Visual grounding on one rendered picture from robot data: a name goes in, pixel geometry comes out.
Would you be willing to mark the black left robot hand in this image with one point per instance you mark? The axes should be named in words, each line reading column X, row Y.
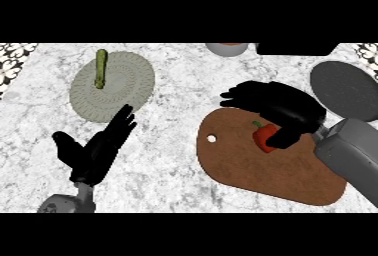
column 101, row 150

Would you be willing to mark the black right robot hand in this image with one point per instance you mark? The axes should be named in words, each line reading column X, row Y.
column 283, row 103

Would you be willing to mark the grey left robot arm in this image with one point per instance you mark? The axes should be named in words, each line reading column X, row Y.
column 75, row 200

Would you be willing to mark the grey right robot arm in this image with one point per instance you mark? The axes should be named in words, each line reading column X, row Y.
column 352, row 156

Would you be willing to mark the red bell pepper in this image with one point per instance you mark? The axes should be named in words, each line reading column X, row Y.
column 264, row 136

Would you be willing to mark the dark grey round pan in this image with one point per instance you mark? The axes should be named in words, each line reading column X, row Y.
column 348, row 90

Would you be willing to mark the brown wooden cutting board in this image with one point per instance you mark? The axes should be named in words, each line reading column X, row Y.
column 261, row 166

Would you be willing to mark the black appliance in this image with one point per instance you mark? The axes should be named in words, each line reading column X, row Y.
column 296, row 48

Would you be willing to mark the round grey-green woven placemat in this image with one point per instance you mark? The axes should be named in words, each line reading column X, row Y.
column 116, row 86

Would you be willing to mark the grey round pot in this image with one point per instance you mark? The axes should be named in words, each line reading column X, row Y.
column 227, row 49

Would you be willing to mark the green zucchini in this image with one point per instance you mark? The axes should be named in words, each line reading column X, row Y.
column 101, row 68

